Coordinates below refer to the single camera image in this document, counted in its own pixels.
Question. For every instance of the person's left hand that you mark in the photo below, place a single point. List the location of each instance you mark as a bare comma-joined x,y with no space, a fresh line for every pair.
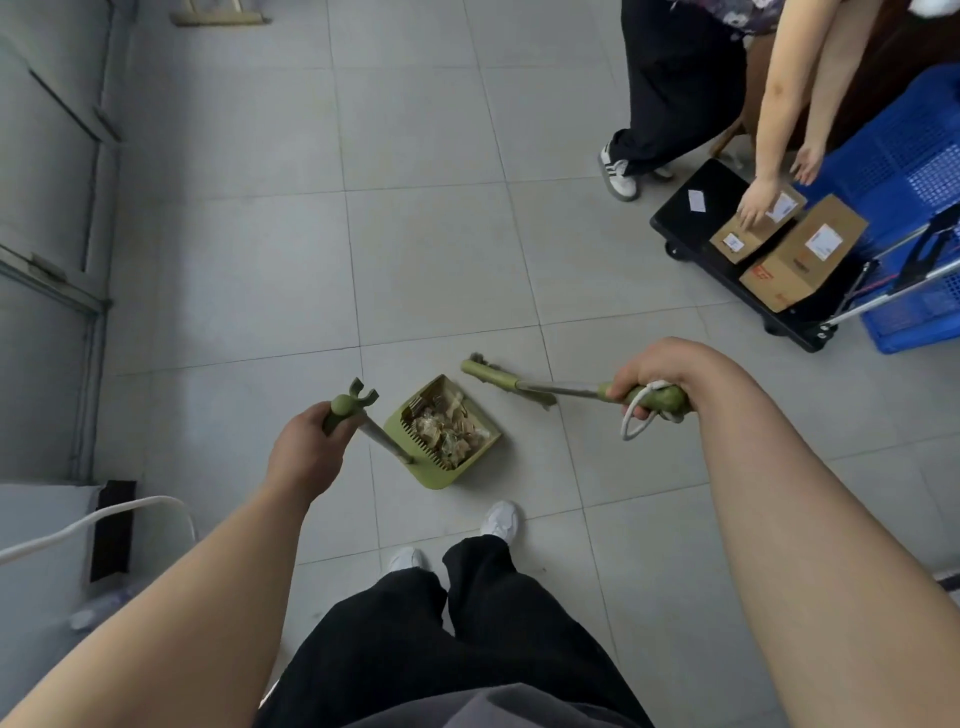
307,457

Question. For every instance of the person's right hand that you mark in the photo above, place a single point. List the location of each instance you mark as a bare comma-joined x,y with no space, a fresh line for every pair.
664,367

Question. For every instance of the green dustpan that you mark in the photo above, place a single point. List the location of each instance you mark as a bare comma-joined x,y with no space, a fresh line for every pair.
435,476

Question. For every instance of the green broom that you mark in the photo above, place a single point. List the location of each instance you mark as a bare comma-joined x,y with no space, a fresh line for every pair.
491,375

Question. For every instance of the person's right forearm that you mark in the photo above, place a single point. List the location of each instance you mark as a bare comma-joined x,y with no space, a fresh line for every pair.
810,562

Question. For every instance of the person's left forearm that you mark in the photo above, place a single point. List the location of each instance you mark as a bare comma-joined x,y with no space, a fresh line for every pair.
172,622

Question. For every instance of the person's left white shoe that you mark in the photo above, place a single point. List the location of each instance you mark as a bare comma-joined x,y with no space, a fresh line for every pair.
405,560

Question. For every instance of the person's white shoe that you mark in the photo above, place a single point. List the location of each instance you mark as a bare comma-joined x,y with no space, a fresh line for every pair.
500,520
405,560

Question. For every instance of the grey tiled floor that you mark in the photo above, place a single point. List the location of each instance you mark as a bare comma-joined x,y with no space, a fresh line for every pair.
262,262

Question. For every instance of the person's right white shoe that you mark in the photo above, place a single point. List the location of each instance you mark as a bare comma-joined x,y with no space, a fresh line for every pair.
500,520

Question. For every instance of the person's black trousers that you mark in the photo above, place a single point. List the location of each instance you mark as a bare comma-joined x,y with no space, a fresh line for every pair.
427,637

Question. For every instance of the person's grey shirt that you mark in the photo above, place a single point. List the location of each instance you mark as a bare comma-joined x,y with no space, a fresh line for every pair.
487,709

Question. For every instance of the black platform trolley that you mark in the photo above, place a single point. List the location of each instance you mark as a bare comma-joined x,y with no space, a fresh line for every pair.
690,232

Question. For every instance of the cardboard box white label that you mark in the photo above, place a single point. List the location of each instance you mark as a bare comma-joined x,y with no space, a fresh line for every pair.
750,240

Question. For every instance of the small cardboard box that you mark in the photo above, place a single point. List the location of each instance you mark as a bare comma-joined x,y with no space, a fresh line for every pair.
795,270

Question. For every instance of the white paper label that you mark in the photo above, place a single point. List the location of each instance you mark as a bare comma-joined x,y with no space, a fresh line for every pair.
697,199

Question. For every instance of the clear plastic water bottle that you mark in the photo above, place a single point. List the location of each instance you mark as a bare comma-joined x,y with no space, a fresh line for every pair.
105,607

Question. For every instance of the fixed glass window panel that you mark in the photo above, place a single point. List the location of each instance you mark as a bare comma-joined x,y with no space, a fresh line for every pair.
37,390

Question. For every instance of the blue plastic crate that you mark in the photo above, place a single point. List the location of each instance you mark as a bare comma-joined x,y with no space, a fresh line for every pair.
915,165

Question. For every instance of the brown wooden furniture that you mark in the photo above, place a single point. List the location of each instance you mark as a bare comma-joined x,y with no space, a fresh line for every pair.
900,67

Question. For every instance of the aluminium screen door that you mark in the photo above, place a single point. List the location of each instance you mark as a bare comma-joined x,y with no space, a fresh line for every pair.
37,150

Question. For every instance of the woven wooden folding stool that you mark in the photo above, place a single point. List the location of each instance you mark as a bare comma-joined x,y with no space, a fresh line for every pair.
217,16

